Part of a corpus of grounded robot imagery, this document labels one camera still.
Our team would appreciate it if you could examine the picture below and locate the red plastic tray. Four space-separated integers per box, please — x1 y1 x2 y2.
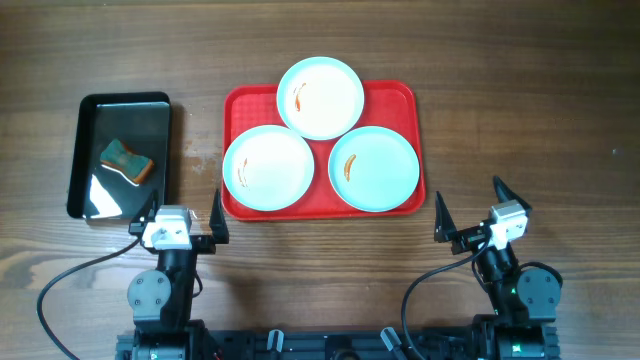
221 80 423 221

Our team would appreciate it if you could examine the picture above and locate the light blue plate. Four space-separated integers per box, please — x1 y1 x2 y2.
328 126 421 213
222 125 315 212
276 56 365 141

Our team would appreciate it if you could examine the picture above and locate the black metal tray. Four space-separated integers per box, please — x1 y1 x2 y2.
66 92 172 221

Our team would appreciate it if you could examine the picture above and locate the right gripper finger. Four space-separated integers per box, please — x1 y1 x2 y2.
434 191 457 243
493 176 532 211

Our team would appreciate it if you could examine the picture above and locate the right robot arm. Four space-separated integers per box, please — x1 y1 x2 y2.
434 176 563 360

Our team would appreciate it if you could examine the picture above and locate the green orange sponge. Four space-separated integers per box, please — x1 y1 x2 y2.
99 139 155 185

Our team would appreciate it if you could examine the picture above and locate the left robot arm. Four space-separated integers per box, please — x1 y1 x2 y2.
115 192 229 360

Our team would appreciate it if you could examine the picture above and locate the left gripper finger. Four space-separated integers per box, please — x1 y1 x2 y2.
209 189 230 244
128 190 159 236

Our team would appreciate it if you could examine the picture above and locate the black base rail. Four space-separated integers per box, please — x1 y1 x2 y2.
115 324 561 360

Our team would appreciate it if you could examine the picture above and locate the left black cable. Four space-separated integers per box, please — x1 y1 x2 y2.
35 237 143 360

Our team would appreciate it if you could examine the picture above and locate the black cable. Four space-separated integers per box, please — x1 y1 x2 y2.
400 229 494 360
35 237 143 360

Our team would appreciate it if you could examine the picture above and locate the right black cable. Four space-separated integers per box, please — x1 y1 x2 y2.
400 229 494 360

